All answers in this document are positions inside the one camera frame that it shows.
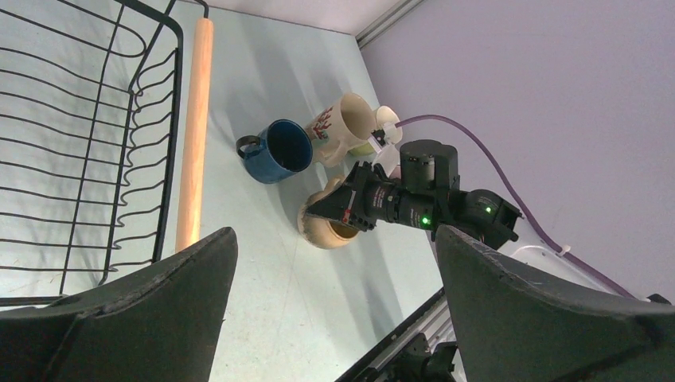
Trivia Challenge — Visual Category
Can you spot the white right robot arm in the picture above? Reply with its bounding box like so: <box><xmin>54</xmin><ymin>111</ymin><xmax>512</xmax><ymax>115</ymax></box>
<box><xmin>306</xmin><ymin>139</ymin><xmax>522</xmax><ymax>249</ymax></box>

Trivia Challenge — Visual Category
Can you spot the black wire dish rack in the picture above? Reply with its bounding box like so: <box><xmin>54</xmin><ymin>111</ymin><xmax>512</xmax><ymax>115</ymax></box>
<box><xmin>1</xmin><ymin>1</ymin><xmax>184</xmax><ymax>310</ymax></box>

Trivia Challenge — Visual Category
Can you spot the floral painted ceramic mug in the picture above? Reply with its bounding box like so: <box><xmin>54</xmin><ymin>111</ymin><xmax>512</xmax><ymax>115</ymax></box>
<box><xmin>303</xmin><ymin>92</ymin><xmax>377</xmax><ymax>167</ymax></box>

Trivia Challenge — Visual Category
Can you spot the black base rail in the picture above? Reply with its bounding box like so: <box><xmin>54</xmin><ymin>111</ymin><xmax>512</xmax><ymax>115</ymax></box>
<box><xmin>338</xmin><ymin>290</ymin><xmax>466</xmax><ymax>381</ymax></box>

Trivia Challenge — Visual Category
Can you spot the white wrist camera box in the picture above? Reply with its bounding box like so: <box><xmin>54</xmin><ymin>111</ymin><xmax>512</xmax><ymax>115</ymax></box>
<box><xmin>368</xmin><ymin>122</ymin><xmax>402</xmax><ymax>176</ymax></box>

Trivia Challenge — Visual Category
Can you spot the right wooden rack handle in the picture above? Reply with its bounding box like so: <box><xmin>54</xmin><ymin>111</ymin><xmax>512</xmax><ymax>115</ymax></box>
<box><xmin>175</xmin><ymin>18</ymin><xmax>214</xmax><ymax>252</ymax></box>

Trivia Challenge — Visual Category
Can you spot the dark blue mug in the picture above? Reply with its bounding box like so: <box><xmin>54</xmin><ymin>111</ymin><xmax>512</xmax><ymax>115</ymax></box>
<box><xmin>236</xmin><ymin>119</ymin><xmax>314</xmax><ymax>184</ymax></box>

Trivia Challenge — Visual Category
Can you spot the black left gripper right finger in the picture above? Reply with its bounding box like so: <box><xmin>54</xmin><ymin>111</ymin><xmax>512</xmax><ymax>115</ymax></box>
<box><xmin>436</xmin><ymin>226</ymin><xmax>674</xmax><ymax>381</ymax></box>

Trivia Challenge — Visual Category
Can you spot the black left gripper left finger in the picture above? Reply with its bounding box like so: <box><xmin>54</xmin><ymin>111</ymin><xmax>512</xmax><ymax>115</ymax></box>
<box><xmin>1</xmin><ymin>228</ymin><xmax>238</xmax><ymax>381</ymax></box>

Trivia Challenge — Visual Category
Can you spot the cream speckled mug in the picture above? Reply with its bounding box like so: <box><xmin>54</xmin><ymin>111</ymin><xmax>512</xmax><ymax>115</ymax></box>
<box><xmin>297</xmin><ymin>175</ymin><xmax>359</xmax><ymax>250</ymax></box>

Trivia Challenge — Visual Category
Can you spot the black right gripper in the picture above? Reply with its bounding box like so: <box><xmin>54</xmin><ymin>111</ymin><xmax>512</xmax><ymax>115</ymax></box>
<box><xmin>306</xmin><ymin>139</ymin><xmax>461</xmax><ymax>232</ymax></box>

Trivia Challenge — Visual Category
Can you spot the pale yellow mug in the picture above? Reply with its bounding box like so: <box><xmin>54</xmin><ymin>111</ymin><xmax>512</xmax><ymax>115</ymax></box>
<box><xmin>349</xmin><ymin>106</ymin><xmax>403</xmax><ymax>157</ymax></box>

